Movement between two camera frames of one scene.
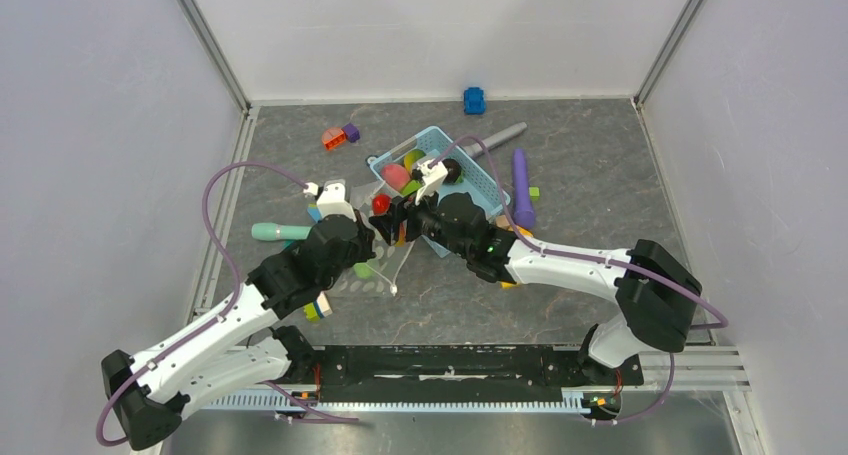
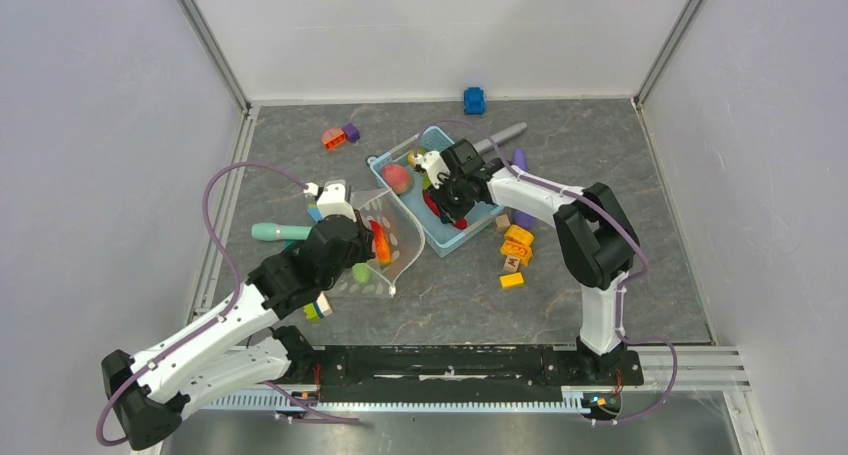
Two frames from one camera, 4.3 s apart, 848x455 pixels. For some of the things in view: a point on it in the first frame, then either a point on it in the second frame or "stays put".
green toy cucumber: [363, 270] stays put
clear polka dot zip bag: [380, 274] stays put
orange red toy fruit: [381, 204] -> [382, 242]
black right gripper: [402, 210] -> [448, 213]
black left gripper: [365, 238] stays put
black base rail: [464, 374] stays put
